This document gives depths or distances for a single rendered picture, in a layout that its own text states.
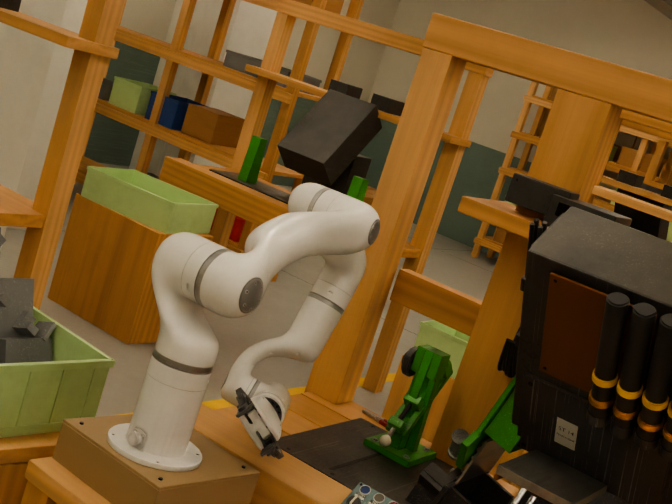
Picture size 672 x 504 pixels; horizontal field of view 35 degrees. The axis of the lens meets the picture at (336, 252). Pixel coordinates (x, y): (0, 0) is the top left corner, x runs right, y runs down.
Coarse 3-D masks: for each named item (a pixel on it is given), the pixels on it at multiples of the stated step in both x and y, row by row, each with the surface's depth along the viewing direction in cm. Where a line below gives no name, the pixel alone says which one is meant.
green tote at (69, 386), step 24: (72, 336) 246; (72, 360) 230; (96, 360) 235; (0, 384) 216; (24, 384) 221; (48, 384) 226; (72, 384) 232; (96, 384) 237; (0, 408) 219; (24, 408) 224; (48, 408) 229; (72, 408) 234; (96, 408) 240; (0, 432) 221; (24, 432) 226; (48, 432) 231
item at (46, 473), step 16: (32, 464) 202; (48, 464) 204; (32, 480) 202; (48, 480) 199; (64, 480) 199; (80, 480) 201; (48, 496) 199; (64, 496) 197; (80, 496) 195; (96, 496) 197
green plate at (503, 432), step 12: (504, 396) 217; (492, 408) 218; (504, 408) 218; (492, 420) 220; (504, 420) 218; (480, 432) 220; (492, 432) 220; (504, 432) 218; (516, 432) 217; (480, 444) 225; (504, 444) 218; (516, 444) 217
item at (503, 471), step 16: (512, 464) 202; (528, 464) 205; (544, 464) 208; (560, 464) 211; (512, 480) 197; (528, 480) 196; (544, 480) 198; (560, 480) 201; (576, 480) 204; (592, 480) 207; (544, 496) 194; (560, 496) 193; (576, 496) 195; (592, 496) 200
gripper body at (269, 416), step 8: (256, 400) 217; (264, 400) 222; (272, 400) 225; (256, 408) 215; (264, 408) 218; (272, 408) 224; (280, 408) 225; (256, 416) 216; (264, 416) 216; (272, 416) 220; (280, 416) 225; (248, 424) 216; (256, 424) 216; (264, 424) 216; (272, 424) 217; (280, 424) 224; (248, 432) 216; (256, 432) 219; (264, 432) 216; (272, 432) 216; (280, 432) 220; (256, 440) 216
